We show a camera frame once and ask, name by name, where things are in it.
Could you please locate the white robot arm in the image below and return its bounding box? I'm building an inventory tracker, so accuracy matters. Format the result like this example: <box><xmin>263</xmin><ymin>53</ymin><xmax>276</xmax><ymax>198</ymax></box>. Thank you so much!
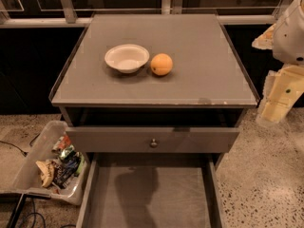
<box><xmin>252</xmin><ymin>0</ymin><xmax>304</xmax><ymax>126</ymax></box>

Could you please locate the metal window frame rail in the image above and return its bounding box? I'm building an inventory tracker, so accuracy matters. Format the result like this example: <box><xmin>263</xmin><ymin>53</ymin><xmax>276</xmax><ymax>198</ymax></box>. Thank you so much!
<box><xmin>0</xmin><ymin>0</ymin><xmax>304</xmax><ymax>29</ymax></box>

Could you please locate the clear plastic bin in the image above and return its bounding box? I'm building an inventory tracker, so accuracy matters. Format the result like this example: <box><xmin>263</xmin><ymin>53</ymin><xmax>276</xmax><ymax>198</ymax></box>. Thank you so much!
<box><xmin>9</xmin><ymin>121</ymin><xmax>89</xmax><ymax>205</ymax></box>

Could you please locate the white bowl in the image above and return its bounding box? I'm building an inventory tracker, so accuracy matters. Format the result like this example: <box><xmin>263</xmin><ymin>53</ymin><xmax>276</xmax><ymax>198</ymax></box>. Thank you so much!
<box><xmin>104</xmin><ymin>44</ymin><xmax>150</xmax><ymax>73</ymax></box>

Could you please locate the green snack packet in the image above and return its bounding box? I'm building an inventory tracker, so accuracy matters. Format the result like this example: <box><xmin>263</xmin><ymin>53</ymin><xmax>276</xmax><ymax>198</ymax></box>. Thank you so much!
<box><xmin>59</xmin><ymin>144</ymin><xmax>75</xmax><ymax>160</ymax></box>

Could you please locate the grey drawer cabinet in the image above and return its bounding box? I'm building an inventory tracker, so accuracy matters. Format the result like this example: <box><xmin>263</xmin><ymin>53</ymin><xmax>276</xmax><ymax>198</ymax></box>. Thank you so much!
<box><xmin>48</xmin><ymin>13</ymin><xmax>261</xmax><ymax>169</ymax></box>

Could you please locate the blue floor cable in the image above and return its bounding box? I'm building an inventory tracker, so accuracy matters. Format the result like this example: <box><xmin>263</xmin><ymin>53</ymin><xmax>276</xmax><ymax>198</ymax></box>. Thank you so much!
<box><xmin>17</xmin><ymin>199</ymin><xmax>47</xmax><ymax>228</ymax></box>

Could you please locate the orange fruit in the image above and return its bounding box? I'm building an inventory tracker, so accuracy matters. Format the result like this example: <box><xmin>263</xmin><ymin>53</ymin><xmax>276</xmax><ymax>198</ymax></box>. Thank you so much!
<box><xmin>150</xmin><ymin>53</ymin><xmax>173</xmax><ymax>76</ymax></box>

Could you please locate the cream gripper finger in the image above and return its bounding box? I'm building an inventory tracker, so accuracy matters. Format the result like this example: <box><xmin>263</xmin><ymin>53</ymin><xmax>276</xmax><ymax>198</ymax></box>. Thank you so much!
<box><xmin>252</xmin><ymin>24</ymin><xmax>276</xmax><ymax>50</ymax></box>
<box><xmin>256</xmin><ymin>64</ymin><xmax>304</xmax><ymax>126</ymax></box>

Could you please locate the grey top drawer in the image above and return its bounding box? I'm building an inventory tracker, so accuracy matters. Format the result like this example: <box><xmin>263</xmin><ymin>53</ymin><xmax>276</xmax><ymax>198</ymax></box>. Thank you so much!
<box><xmin>66</xmin><ymin>126</ymin><xmax>239</xmax><ymax>153</ymax></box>

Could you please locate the grey open middle drawer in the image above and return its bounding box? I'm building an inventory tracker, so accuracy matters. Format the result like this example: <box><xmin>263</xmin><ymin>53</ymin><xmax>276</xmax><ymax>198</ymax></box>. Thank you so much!
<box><xmin>76</xmin><ymin>153</ymin><xmax>227</xmax><ymax>228</ymax></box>

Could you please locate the black floor cable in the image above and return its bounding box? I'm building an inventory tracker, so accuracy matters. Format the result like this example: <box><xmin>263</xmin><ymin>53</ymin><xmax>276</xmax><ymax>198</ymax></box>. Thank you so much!
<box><xmin>0</xmin><ymin>132</ymin><xmax>41</xmax><ymax>158</ymax></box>

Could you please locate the crumpled tan paper bag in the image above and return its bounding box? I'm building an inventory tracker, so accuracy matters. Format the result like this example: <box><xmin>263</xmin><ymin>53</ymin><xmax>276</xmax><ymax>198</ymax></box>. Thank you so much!
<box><xmin>36</xmin><ymin>160</ymin><xmax>55</xmax><ymax>188</ymax></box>

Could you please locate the black bar on floor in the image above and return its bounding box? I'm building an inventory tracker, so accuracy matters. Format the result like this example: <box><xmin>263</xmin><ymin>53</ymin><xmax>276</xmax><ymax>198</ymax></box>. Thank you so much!
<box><xmin>6</xmin><ymin>194</ymin><xmax>27</xmax><ymax>228</ymax></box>

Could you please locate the dark snack packet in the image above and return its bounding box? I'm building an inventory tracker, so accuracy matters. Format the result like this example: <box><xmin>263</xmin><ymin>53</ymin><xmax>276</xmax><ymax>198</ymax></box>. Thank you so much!
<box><xmin>52</xmin><ymin>156</ymin><xmax>80</xmax><ymax>189</ymax></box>

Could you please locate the round metal drawer knob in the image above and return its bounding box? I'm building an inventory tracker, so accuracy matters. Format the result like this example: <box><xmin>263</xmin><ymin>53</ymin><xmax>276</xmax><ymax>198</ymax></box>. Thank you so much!
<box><xmin>150</xmin><ymin>139</ymin><xmax>159</xmax><ymax>148</ymax></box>

